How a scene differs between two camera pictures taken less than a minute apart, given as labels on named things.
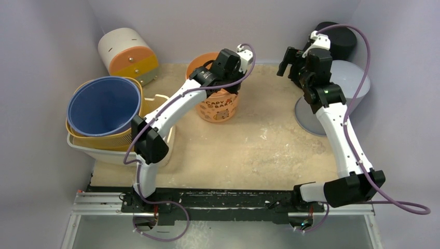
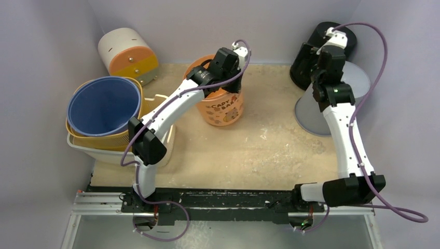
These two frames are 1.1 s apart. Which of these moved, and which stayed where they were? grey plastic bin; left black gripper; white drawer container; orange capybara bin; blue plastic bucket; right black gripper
Moved: right black gripper; orange capybara bin
Stayed: blue plastic bucket; grey plastic bin; white drawer container; left black gripper
